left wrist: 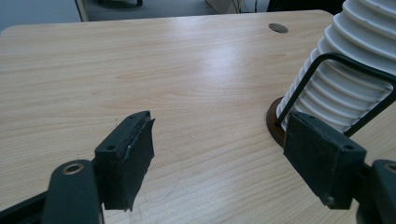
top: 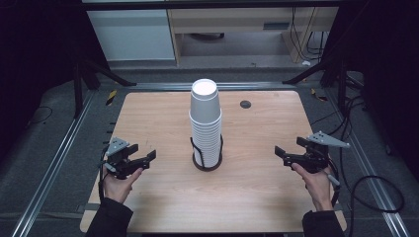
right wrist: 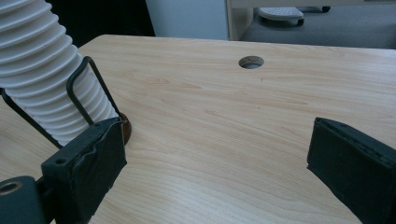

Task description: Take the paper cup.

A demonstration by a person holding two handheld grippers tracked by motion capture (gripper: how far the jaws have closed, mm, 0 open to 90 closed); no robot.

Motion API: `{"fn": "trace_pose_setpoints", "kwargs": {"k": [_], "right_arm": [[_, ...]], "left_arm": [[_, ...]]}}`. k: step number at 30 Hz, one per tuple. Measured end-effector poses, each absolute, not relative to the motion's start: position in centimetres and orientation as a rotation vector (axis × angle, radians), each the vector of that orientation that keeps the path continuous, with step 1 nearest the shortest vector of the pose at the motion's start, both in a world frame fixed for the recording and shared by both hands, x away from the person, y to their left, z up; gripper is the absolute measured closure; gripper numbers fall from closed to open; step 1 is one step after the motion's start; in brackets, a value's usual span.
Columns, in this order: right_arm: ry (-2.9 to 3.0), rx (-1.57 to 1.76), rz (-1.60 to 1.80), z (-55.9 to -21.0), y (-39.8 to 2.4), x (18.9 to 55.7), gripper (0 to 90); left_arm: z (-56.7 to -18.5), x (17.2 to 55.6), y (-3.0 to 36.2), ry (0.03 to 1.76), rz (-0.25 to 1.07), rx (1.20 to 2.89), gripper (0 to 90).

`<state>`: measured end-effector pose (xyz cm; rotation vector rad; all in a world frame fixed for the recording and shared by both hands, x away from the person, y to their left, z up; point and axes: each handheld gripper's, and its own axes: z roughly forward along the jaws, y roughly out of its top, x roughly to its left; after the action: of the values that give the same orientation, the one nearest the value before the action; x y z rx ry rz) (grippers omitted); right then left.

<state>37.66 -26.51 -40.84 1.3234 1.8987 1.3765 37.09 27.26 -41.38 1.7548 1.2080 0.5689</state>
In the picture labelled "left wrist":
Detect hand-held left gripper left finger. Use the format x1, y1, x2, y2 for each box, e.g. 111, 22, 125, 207
93, 110, 156, 212

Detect stack of white paper cups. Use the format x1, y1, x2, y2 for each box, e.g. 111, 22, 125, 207
276, 0, 396, 135

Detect dark chair base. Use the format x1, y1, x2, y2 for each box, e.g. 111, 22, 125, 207
97, 0, 144, 7

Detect black curtain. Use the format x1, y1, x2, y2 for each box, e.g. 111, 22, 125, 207
266, 0, 347, 16

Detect black wire cup holder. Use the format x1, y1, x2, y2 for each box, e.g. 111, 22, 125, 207
265, 51, 396, 148

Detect black hanging cables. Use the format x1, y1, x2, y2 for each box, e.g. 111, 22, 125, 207
231, 0, 260, 14

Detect grey round table grommet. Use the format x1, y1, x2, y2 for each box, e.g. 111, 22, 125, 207
268, 22, 290, 35

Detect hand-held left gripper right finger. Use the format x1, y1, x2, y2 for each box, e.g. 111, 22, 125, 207
282, 111, 367, 210

